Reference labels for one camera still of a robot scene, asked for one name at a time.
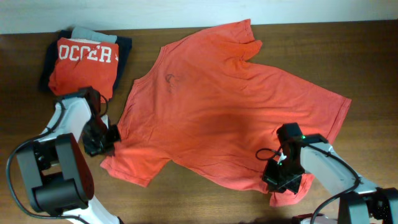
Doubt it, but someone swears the salmon red t-shirt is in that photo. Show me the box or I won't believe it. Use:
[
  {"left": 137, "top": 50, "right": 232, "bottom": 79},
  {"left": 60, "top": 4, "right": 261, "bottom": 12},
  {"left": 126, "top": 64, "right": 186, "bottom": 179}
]
[{"left": 101, "top": 20, "right": 351, "bottom": 193}]

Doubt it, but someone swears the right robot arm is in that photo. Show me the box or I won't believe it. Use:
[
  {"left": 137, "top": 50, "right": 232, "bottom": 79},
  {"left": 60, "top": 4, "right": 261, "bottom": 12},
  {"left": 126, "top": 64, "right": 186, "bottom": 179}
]
[{"left": 262, "top": 123, "right": 397, "bottom": 224}]

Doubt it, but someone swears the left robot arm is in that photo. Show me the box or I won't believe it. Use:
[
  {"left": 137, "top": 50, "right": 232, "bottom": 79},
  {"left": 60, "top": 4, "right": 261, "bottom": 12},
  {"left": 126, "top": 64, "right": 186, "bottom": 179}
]
[{"left": 6, "top": 87, "right": 122, "bottom": 223}]

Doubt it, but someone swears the folded navy blue garment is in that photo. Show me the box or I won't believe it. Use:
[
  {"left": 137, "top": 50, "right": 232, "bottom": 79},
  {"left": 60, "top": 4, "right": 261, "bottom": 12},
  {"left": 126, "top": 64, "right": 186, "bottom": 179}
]
[{"left": 38, "top": 30, "right": 132, "bottom": 92}]

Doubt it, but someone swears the folded grey garment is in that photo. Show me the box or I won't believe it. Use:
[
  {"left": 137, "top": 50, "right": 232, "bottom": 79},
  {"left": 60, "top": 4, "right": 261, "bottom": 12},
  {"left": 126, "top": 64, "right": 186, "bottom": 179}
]
[{"left": 71, "top": 27, "right": 117, "bottom": 44}]

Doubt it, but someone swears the right black cable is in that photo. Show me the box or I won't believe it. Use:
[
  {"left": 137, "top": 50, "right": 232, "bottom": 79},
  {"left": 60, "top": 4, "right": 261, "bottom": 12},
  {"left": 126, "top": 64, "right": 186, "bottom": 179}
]
[{"left": 255, "top": 141, "right": 363, "bottom": 224}]

